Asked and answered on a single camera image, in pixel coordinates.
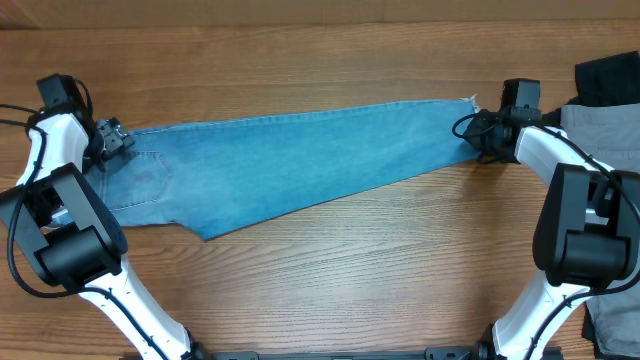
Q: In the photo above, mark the brown cardboard back panel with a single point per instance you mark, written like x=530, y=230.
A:
x=92, y=14

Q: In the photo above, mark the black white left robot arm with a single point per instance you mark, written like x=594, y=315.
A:
x=63, y=241

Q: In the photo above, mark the light blue denim jeans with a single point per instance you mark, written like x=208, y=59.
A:
x=217, y=177

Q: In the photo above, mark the black folded garment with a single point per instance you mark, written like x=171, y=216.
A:
x=609, y=81

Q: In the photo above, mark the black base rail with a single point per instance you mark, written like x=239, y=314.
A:
x=340, y=355

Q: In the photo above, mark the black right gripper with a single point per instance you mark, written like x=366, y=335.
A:
x=482, y=134

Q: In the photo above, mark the grey folded trousers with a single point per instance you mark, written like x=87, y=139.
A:
x=611, y=135

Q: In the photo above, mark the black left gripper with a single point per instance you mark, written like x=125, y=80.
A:
x=114, y=138

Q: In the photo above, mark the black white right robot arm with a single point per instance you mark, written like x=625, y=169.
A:
x=586, y=241

